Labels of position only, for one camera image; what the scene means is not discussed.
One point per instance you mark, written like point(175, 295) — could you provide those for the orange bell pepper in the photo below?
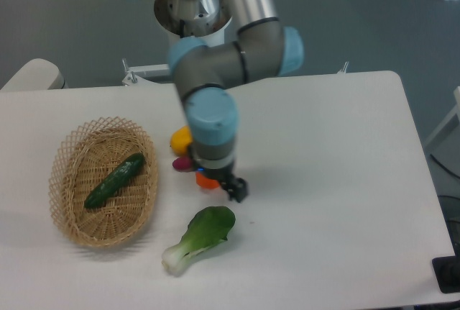
point(205, 183)

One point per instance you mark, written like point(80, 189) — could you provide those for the purple sweet potato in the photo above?
point(183, 164)

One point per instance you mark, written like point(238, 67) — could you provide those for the green bok choy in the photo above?
point(207, 229)

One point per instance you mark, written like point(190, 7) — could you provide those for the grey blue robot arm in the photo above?
point(223, 44)

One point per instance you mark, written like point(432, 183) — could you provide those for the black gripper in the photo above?
point(217, 164)

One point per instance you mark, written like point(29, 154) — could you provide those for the yellow bell pepper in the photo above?
point(180, 140)

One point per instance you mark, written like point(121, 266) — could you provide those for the white chair back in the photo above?
point(36, 75)

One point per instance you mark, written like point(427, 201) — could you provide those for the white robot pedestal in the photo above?
point(206, 19)

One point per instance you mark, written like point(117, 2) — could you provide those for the black device at edge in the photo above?
point(446, 270)

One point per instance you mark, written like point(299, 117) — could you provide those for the white furniture leg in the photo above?
point(447, 125)

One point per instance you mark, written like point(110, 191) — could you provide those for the green cucumber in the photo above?
point(114, 181)

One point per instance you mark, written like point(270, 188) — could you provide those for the oval wicker basket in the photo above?
point(85, 157)

